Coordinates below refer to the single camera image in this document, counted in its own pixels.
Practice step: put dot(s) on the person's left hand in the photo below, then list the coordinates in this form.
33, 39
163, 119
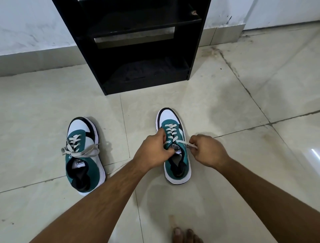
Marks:
150, 152

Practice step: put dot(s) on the person's right hand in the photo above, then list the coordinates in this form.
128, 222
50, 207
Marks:
210, 151

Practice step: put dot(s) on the person's right forearm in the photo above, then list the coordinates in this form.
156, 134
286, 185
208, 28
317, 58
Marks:
270, 200

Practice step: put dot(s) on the person's right fingers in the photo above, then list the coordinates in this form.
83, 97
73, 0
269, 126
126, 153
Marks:
195, 142

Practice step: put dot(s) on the black wooden shoe rack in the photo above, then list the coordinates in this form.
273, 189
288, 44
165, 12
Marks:
147, 75

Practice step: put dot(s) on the green white black sneaker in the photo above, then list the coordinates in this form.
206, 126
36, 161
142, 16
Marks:
92, 166
168, 116

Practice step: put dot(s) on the white shoelace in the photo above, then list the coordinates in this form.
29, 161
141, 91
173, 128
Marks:
172, 131
75, 144

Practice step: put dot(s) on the person's left forearm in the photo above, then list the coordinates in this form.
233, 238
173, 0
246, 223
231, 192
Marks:
95, 207

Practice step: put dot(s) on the person's left thumb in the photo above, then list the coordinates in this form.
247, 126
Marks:
169, 153

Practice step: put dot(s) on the person's bare foot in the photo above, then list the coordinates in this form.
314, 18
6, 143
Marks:
186, 236

